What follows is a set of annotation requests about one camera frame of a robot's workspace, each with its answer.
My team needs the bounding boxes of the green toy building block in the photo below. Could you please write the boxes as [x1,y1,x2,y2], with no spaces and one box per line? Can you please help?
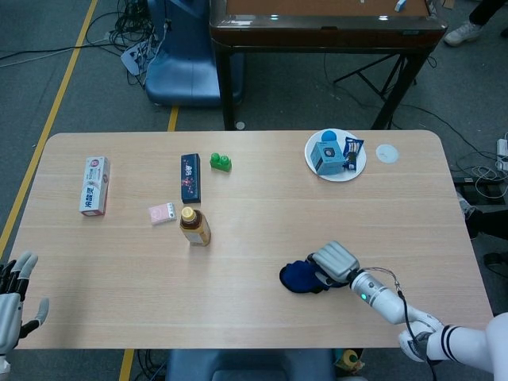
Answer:
[209,152,234,175]

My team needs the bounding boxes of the dark blue cloth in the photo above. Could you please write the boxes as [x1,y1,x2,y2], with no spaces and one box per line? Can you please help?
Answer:
[279,257,350,295]

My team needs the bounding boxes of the small pink card box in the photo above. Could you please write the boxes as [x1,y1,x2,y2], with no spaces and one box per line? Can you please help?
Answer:
[148,202,178,226]

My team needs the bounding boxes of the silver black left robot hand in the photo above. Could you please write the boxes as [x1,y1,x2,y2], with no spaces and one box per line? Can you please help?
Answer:
[0,250,51,355]

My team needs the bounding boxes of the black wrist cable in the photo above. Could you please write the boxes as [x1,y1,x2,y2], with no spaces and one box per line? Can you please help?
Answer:
[364,267,437,381]

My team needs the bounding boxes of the dark wooden game table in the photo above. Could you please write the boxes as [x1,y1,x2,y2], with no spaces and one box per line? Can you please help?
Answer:
[209,0,448,131]

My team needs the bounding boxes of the blue plastic robot base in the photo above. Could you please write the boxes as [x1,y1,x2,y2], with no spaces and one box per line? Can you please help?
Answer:
[143,0,244,108]

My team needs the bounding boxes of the white pink toothpaste box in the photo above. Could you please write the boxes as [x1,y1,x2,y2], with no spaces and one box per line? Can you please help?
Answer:
[78,156,111,217]

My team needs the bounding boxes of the blue white snack packet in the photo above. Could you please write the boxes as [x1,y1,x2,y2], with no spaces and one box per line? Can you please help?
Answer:
[341,137,365,172]

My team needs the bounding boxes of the black tripod stand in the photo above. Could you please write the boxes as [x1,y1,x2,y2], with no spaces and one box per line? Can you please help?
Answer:
[333,51,420,108]

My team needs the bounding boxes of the blue grey robot chassis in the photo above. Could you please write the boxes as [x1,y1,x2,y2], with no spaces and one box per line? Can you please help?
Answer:
[164,348,338,381]

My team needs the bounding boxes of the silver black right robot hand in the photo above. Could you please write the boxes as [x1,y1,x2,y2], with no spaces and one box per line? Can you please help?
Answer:
[305,241,361,294]

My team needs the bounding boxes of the black tangled floor cables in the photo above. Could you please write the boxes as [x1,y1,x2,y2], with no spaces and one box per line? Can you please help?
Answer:
[106,0,160,87]

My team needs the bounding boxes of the amber tea bottle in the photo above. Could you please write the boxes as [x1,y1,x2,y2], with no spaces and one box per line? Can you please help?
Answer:
[179,206,212,248]

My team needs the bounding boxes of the white power strip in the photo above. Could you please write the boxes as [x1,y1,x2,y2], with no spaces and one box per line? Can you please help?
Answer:
[496,137,508,171]

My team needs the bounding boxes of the white sneaker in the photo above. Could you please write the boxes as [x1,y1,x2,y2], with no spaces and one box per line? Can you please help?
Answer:
[443,21,483,47]

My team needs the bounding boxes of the white round plate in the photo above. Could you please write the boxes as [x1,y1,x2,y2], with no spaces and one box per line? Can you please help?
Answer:
[304,128,368,183]

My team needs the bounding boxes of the light blue cube box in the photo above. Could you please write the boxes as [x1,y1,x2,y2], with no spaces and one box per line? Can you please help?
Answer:
[309,139,344,176]

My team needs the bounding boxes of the clear round lid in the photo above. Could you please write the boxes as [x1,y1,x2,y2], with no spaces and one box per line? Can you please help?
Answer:
[375,143,400,164]

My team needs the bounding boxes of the dark blue floral box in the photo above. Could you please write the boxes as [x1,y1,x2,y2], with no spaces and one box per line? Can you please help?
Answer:
[180,152,202,205]

